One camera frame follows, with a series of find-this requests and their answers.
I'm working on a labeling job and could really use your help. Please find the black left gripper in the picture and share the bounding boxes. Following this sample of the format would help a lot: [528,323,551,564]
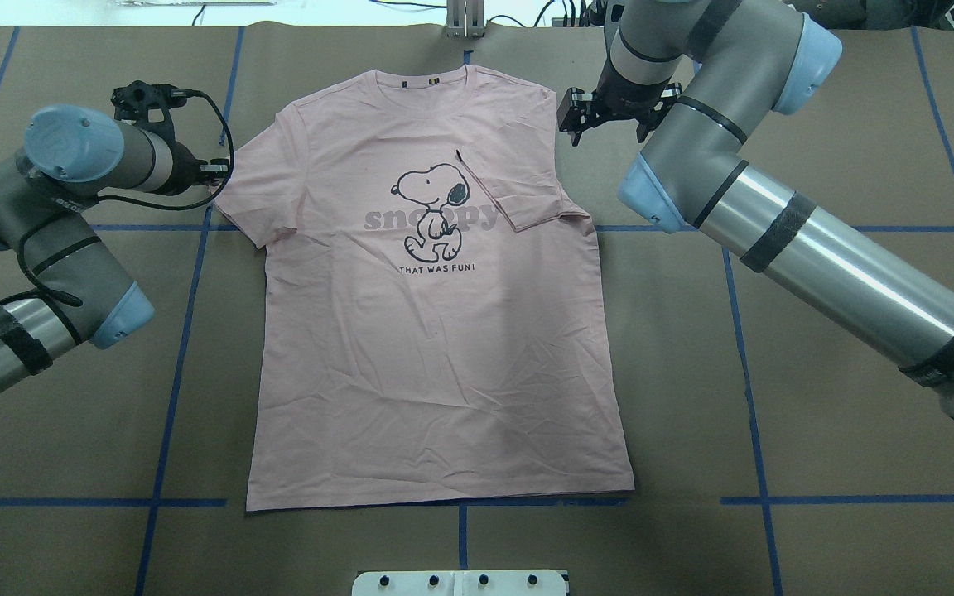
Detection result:
[164,148,231,196]

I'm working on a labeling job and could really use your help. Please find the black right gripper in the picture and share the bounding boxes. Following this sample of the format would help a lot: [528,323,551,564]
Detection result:
[559,83,682,147]

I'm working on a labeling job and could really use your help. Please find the pink Snoopy t-shirt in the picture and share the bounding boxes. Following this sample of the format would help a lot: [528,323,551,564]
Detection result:
[216,65,635,512]

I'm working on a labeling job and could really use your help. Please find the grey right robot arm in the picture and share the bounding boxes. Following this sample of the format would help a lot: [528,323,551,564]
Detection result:
[557,1,954,420]

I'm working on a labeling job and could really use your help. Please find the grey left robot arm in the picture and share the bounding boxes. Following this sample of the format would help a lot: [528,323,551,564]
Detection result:
[0,104,234,393]

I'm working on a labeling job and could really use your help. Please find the blue tape grid lines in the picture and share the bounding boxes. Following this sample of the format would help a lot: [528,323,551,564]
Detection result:
[0,22,954,595]

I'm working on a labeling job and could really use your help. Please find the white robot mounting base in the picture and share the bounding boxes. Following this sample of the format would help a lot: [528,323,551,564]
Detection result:
[351,569,572,595]

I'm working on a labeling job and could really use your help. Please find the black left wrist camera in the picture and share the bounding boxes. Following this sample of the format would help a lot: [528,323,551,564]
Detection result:
[110,80,194,144]

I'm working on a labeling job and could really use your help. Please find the aluminium frame post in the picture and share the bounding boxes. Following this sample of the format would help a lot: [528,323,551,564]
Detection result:
[444,0,487,39]

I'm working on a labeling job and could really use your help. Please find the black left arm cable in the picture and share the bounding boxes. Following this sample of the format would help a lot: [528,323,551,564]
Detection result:
[17,89,236,309]

